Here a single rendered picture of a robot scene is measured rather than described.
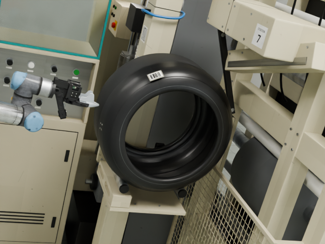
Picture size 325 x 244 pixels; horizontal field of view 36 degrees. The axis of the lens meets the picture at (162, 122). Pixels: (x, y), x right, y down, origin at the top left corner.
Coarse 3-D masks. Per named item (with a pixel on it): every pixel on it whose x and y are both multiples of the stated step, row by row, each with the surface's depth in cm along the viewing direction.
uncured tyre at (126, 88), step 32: (128, 64) 219; (160, 64) 209; (192, 64) 217; (128, 96) 204; (224, 96) 218; (96, 128) 221; (192, 128) 249; (224, 128) 220; (128, 160) 213; (160, 160) 250; (192, 160) 244
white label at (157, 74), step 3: (156, 72) 205; (159, 72) 204; (147, 75) 204; (150, 75) 204; (153, 75) 204; (156, 75) 204; (159, 75) 203; (162, 75) 203; (150, 78) 203; (153, 78) 202; (156, 78) 202
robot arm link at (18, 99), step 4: (16, 96) 199; (20, 96) 199; (32, 96) 203; (12, 100) 201; (16, 100) 199; (20, 100) 199; (24, 100) 200; (28, 100) 201; (16, 104) 198; (20, 104) 197; (24, 104) 197
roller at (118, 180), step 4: (112, 172) 237; (116, 176) 230; (116, 180) 229; (120, 180) 226; (120, 184) 223; (124, 184) 222; (120, 188) 222; (124, 188) 223; (128, 188) 223; (124, 192) 223
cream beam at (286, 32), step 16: (224, 0) 224; (240, 0) 219; (208, 16) 238; (224, 16) 222; (240, 16) 208; (256, 16) 195; (272, 16) 186; (288, 16) 202; (224, 32) 220; (240, 32) 206; (272, 32) 185; (288, 32) 186; (304, 32) 188; (320, 32) 190; (256, 48) 192; (272, 48) 187; (288, 48) 189
